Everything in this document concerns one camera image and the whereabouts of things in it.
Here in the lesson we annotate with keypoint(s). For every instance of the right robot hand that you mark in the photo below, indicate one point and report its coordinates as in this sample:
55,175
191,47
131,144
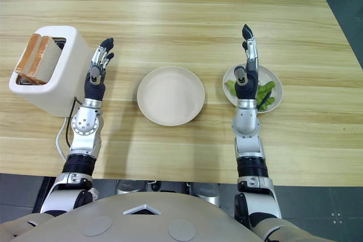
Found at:
246,85

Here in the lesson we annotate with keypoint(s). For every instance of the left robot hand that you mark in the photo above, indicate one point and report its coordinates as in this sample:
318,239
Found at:
95,88

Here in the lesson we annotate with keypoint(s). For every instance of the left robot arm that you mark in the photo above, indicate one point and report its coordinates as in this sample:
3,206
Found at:
82,142

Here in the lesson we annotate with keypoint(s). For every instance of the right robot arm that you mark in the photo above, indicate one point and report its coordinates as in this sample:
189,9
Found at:
249,140

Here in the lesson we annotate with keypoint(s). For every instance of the green lettuce leaf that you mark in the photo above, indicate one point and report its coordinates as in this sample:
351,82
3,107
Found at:
266,90

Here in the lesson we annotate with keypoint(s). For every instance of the cream plate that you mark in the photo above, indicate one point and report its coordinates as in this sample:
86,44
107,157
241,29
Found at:
275,79
171,96

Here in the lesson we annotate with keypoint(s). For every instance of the cream toaster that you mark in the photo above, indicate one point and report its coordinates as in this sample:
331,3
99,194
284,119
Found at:
61,83

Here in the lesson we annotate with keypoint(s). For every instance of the bread slice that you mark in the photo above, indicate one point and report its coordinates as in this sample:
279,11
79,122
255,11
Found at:
42,60
27,55

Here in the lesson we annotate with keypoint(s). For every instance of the robot body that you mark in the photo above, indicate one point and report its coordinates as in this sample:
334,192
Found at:
136,219

